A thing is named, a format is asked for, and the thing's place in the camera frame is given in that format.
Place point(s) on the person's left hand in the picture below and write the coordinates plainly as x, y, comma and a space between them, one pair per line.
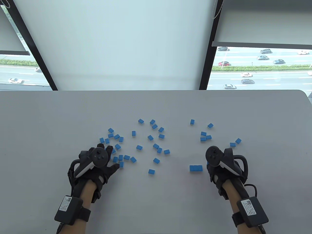
111, 170

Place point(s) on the person's right hand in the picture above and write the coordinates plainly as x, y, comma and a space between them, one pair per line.
214, 174

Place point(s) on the blue mahjong tile wall row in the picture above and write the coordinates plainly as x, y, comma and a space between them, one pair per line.
196, 168

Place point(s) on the blue mahjong tiles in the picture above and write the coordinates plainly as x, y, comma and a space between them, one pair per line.
139, 147

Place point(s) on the person's left forearm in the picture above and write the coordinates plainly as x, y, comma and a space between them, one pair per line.
89, 191

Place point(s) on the person's right forearm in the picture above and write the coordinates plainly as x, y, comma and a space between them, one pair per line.
230, 193

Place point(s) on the black and white hand controller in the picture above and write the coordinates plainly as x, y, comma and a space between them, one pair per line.
99, 157
214, 156

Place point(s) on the green roadside hedge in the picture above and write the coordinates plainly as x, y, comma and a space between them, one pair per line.
256, 68
14, 63

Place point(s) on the wide white roller blind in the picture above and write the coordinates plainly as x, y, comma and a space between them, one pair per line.
121, 43

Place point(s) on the grey roller blind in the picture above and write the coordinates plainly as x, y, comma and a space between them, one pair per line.
7, 41
263, 22

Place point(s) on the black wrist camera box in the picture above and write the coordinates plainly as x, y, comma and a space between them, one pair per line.
70, 212
256, 213

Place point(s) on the black window frame post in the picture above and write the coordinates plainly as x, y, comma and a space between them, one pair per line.
209, 53
34, 48

